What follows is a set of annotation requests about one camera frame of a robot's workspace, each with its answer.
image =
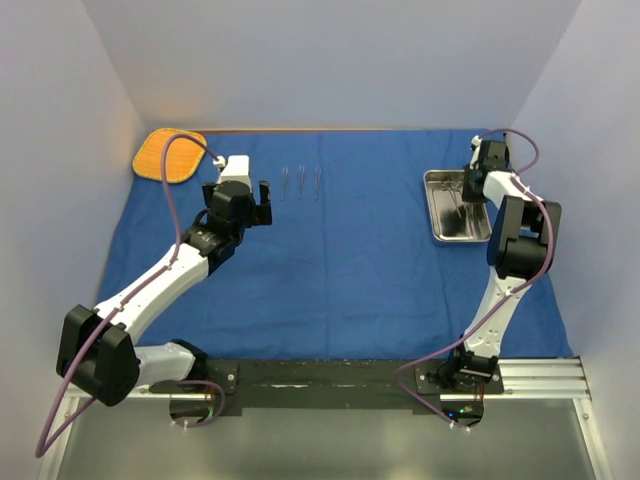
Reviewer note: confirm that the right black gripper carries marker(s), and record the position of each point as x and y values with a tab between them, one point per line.
468	196

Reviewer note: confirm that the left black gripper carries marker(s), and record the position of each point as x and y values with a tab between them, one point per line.
259	213

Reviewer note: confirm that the steel tweezers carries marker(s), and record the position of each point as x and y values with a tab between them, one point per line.
301	182
284	183
317	183

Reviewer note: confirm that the orange square woven mat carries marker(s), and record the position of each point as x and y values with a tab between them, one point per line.
183	157

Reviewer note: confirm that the steel instrument tray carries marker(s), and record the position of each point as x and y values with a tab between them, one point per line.
441	209

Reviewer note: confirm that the blue surgical drape cloth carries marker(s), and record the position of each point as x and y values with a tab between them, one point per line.
354	275

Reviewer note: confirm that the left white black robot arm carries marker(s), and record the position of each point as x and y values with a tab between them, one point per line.
99	351

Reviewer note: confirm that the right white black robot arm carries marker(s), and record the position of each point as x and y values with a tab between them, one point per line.
520	251

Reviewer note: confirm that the steel surgical scissors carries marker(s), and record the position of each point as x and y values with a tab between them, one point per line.
452	187

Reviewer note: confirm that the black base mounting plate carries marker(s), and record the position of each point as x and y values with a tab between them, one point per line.
198	399

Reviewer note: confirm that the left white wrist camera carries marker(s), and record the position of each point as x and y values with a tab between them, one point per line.
233	168

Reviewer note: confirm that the aluminium frame rail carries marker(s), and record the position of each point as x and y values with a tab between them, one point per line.
516	378

